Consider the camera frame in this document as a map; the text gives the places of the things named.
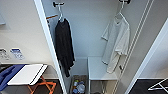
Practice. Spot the white wardrobe door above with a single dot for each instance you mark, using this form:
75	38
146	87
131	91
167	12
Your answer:
50	46
150	56

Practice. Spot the white shirt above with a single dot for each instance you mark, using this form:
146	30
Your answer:
118	40

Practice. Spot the white clothes hanger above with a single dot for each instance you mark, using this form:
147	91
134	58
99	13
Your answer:
61	14
120	10

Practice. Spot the white wardrobe carcass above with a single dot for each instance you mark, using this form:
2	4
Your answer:
86	33

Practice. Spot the black garment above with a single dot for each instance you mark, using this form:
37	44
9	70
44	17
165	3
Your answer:
64	43

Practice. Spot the brown cardboard box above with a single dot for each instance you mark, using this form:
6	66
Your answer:
74	80

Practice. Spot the blue container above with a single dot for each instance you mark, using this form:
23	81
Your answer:
74	90

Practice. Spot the orange label strip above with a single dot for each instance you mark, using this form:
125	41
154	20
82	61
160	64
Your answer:
51	16

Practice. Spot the white folding table top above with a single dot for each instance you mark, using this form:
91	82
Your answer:
26	74

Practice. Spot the orange table frame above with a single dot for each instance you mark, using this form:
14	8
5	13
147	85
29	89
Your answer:
46	82

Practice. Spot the black clothes rail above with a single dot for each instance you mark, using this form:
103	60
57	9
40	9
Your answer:
55	4

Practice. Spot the blue wall sign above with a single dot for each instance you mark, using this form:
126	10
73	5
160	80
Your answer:
16	53

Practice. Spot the white wall sign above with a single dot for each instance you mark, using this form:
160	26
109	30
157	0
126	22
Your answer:
3	54

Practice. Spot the grey wall panel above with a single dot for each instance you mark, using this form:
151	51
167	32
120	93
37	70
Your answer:
1	20

